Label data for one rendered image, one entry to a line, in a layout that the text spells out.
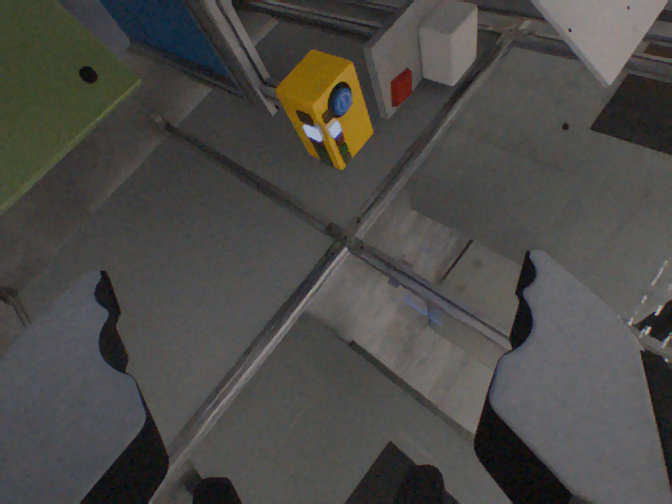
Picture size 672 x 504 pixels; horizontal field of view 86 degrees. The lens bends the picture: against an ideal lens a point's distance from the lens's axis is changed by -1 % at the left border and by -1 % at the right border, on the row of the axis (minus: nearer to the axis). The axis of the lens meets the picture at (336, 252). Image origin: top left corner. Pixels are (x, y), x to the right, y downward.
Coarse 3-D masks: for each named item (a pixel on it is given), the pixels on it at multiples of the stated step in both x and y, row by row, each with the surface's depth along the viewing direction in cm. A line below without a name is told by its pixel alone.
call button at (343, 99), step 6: (336, 90) 55; (342, 90) 55; (348, 90) 56; (336, 96) 55; (342, 96) 56; (348, 96) 57; (336, 102) 55; (342, 102) 56; (348, 102) 57; (336, 108) 56; (342, 108) 57; (348, 108) 58; (342, 114) 58
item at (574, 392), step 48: (528, 288) 9; (576, 288) 9; (528, 336) 8; (576, 336) 8; (624, 336) 8; (528, 384) 7; (576, 384) 7; (624, 384) 7; (480, 432) 7; (528, 432) 6; (576, 432) 6; (624, 432) 6; (528, 480) 6; (576, 480) 5; (624, 480) 5
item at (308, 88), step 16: (304, 64) 58; (320, 64) 57; (336, 64) 56; (352, 64) 55; (288, 80) 58; (304, 80) 56; (320, 80) 55; (336, 80) 55; (352, 80) 57; (288, 96) 56; (304, 96) 55; (320, 96) 54; (352, 96) 59; (288, 112) 61; (304, 112) 57; (320, 112) 55; (352, 112) 61; (320, 128) 58; (352, 128) 63; (368, 128) 67; (304, 144) 68; (352, 144) 65; (336, 160) 65
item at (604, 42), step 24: (552, 0) 62; (576, 0) 63; (600, 0) 65; (624, 0) 66; (648, 0) 68; (552, 24) 63; (576, 24) 63; (600, 24) 65; (624, 24) 66; (648, 24) 68; (576, 48) 64; (600, 48) 65; (624, 48) 66; (600, 72) 65
